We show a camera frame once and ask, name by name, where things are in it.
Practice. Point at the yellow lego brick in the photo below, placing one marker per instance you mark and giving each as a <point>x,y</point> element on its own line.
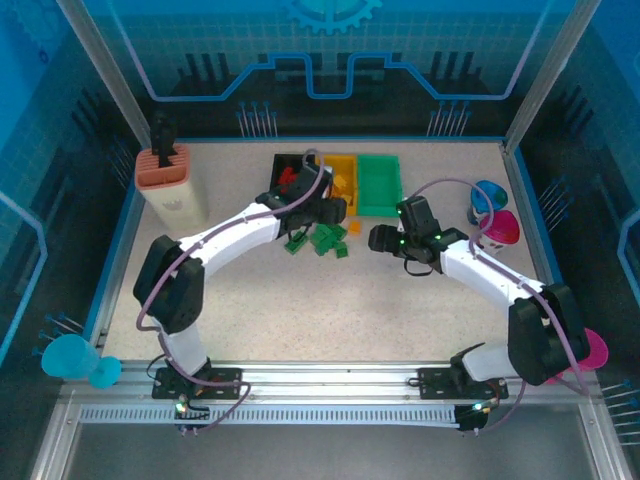
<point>341,182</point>
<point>349,199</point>

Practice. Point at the pink plastic goblet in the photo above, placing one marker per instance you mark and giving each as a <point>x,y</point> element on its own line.
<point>597,352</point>

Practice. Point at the yellow plastic bin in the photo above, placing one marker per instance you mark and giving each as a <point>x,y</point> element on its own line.
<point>347,165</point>

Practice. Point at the aluminium side rail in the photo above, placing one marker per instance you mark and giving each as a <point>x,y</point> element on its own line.
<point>525,210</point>

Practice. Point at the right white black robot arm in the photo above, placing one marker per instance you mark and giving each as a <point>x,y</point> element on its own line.
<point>480,270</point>

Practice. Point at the black plastic bin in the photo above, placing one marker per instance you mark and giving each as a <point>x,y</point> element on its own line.
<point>279,162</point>

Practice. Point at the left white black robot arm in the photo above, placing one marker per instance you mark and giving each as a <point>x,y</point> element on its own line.
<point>225,235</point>

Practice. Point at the magenta plastic cup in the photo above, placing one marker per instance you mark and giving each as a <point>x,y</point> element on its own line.
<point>500,230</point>

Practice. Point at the cyan plastic goblet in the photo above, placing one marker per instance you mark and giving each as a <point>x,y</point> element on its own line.
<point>67,355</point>

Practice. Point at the blue plastic cup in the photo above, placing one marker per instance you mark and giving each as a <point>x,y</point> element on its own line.
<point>487,195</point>

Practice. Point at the aluminium mounting rail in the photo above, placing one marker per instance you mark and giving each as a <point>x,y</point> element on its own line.
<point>330,380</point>

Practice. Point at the aluminium frame post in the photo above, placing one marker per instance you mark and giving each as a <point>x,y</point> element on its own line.
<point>100,65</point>
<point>550,65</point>

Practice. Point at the green lego brick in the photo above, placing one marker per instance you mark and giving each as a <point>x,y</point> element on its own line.
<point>323,248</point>
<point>342,249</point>
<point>320,235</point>
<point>338,232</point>

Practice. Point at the small orange lego brick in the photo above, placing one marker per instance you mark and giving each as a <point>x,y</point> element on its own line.
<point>355,227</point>

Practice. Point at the black controller box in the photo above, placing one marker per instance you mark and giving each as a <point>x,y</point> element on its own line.
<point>192,415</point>
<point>472,417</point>

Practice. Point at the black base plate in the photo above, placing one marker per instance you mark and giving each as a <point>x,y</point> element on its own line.
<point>435,382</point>
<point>227,377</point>

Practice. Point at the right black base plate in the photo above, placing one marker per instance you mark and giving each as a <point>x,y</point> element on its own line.
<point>435,382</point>

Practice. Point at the green flat lego plate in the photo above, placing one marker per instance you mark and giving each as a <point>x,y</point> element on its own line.
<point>295,245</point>

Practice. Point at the green plastic bin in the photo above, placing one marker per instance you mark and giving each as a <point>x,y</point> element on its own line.
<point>380,185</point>

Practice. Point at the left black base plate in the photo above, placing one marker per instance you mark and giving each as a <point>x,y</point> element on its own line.
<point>227,377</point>

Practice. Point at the cream pink knife block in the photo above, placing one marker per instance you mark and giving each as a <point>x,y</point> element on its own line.
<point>172,205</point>

